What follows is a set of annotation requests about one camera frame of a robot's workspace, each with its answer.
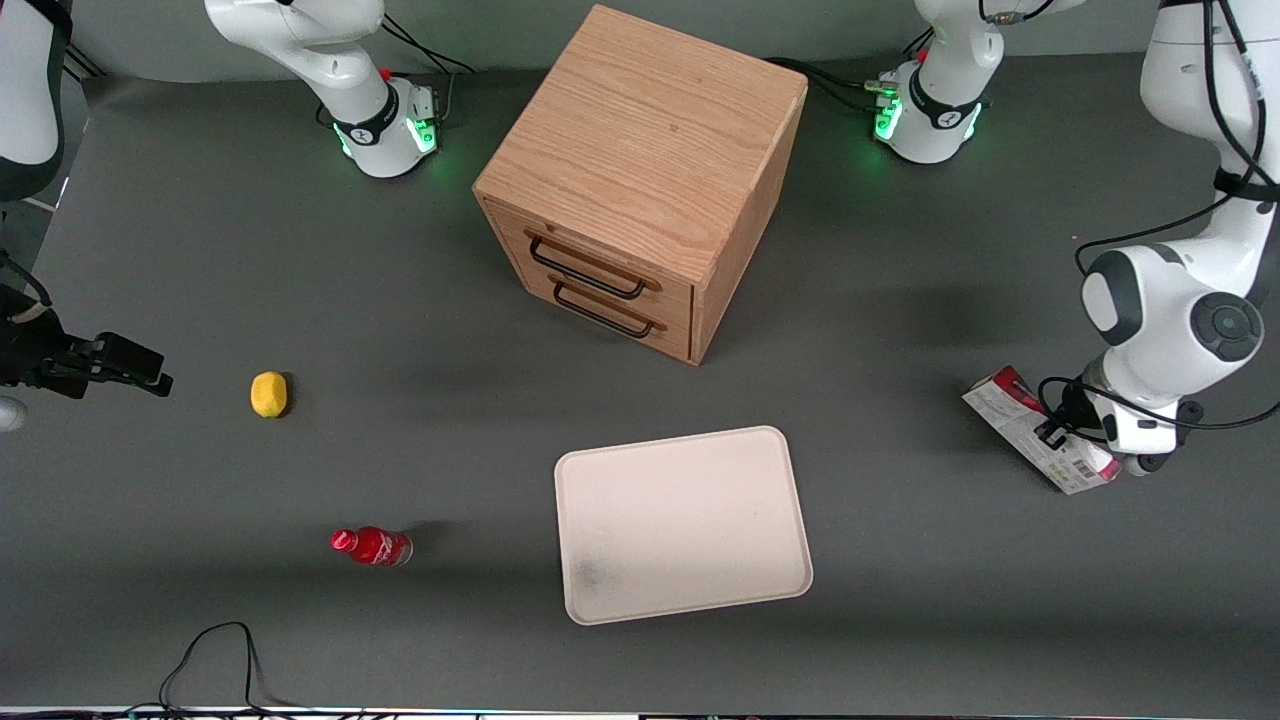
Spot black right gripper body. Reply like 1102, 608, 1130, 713
0, 285, 77, 399

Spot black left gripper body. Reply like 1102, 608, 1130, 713
1055, 378, 1109, 443

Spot red cookie box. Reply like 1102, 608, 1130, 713
962, 365, 1123, 495

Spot beige plastic tray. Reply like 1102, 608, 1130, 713
553, 425, 815, 627

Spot yellow lemon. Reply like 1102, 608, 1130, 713
250, 371, 289, 419

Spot red drink bottle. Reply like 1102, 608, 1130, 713
330, 526, 414, 569

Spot wooden drawer cabinet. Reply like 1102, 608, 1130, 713
472, 3, 809, 367

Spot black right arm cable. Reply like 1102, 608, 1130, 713
0, 250, 51, 306

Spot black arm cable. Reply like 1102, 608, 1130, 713
0, 250, 51, 306
1038, 0, 1280, 448

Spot black looped floor cable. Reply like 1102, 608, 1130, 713
158, 621, 301, 717

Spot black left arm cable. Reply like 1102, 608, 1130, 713
1038, 0, 1280, 448

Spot wooden drawer with black handle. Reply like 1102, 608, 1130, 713
485, 198, 696, 321
510, 250, 694, 363

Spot black left base cables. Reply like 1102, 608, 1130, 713
765, 35, 936, 113

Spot black base cables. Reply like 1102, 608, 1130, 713
765, 35, 936, 113
380, 15, 476, 126

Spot black right base cables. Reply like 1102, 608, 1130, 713
380, 15, 476, 126

